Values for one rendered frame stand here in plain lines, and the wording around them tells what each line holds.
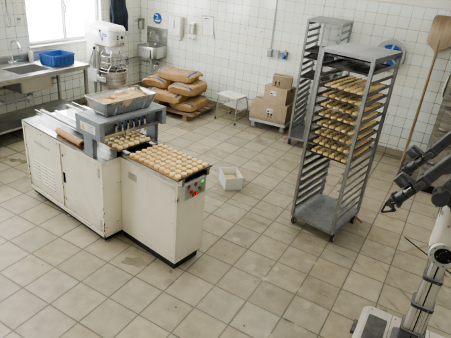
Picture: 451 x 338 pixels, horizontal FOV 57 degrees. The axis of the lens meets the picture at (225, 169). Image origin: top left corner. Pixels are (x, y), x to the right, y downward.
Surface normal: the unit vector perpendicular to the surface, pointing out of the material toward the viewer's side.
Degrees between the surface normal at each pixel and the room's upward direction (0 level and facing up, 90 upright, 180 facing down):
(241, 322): 0
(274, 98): 93
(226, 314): 0
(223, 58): 90
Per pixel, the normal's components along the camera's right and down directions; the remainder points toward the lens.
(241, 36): -0.50, 0.35
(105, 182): 0.78, 0.34
